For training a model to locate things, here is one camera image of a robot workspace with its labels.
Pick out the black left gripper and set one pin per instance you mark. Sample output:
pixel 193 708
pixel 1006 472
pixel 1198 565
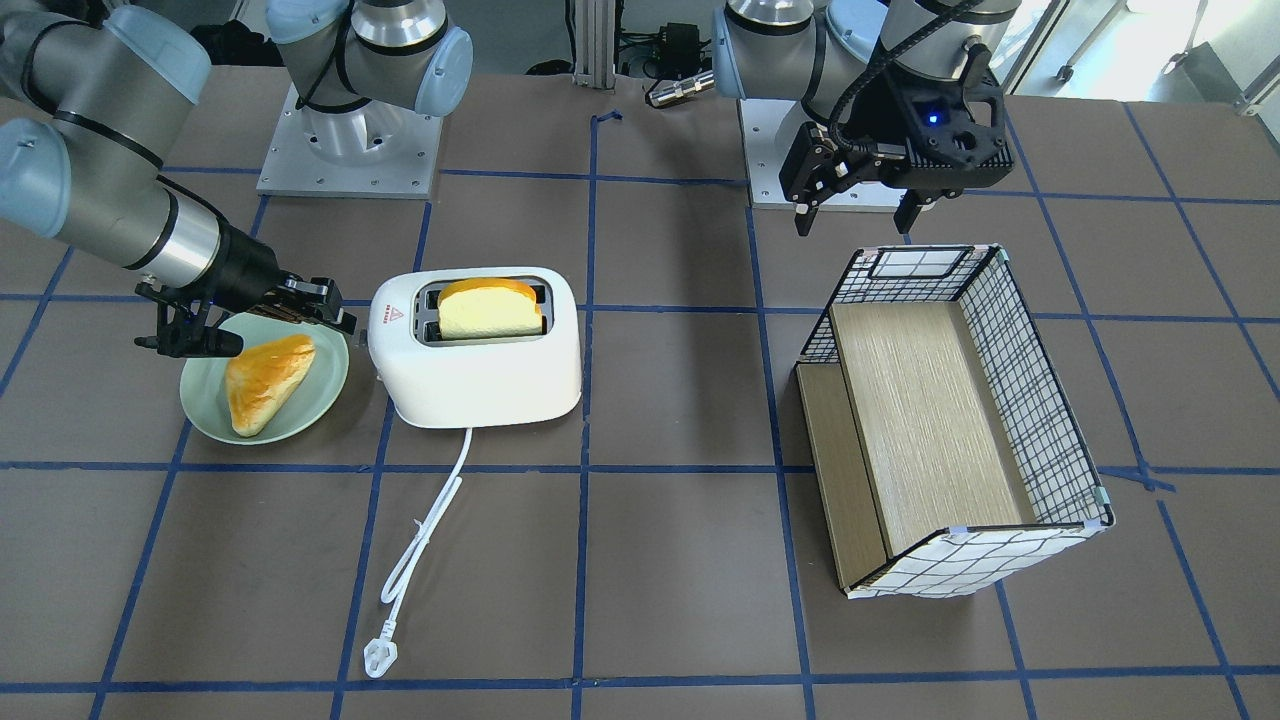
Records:
pixel 891 130

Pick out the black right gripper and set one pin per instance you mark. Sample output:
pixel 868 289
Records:
pixel 244 272

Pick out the white toaster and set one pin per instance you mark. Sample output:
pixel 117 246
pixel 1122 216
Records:
pixel 441 384

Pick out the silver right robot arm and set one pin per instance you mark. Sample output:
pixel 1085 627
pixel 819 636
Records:
pixel 117 96

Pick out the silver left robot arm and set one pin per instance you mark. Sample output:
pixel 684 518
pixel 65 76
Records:
pixel 821 56

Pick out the yellow bread slice in toaster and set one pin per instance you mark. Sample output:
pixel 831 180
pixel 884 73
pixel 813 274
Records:
pixel 484 308

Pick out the triangular golden bread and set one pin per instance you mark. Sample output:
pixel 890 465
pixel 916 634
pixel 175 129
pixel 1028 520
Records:
pixel 262 378

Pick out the silver metal cylinder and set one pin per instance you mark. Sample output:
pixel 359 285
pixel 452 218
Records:
pixel 665 93

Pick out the wire basket with wooden base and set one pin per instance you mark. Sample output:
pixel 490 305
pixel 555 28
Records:
pixel 946 451

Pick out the aluminium frame post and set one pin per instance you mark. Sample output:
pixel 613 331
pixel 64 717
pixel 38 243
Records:
pixel 595 29

